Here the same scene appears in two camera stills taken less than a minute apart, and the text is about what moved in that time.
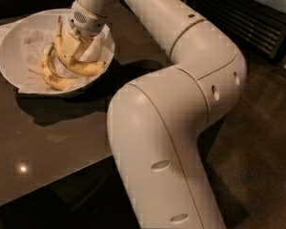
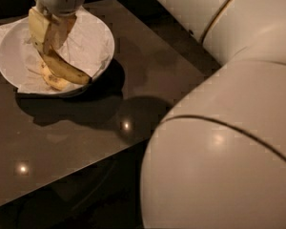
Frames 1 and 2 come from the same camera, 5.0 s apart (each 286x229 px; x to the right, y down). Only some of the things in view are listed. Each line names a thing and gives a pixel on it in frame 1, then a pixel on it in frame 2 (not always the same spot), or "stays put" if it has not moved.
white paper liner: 35,43 stays put
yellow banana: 51,76 stays put
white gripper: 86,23 → 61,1
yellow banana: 83,70 → 63,69
